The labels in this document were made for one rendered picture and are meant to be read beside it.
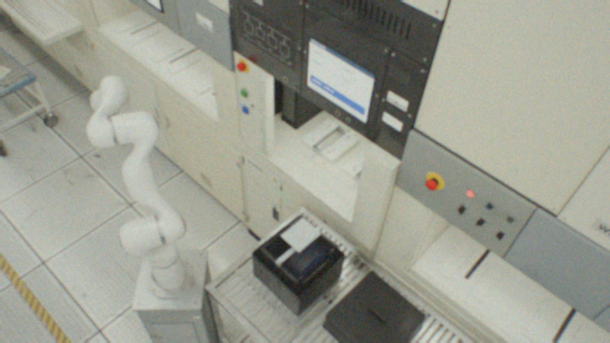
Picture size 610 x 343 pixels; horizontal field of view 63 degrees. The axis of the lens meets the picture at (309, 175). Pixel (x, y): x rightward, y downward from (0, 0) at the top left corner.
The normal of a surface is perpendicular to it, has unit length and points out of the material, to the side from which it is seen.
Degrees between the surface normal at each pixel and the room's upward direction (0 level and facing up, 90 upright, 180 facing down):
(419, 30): 90
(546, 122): 90
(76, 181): 0
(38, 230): 0
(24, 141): 0
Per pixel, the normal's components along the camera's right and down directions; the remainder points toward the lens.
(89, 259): 0.05, -0.64
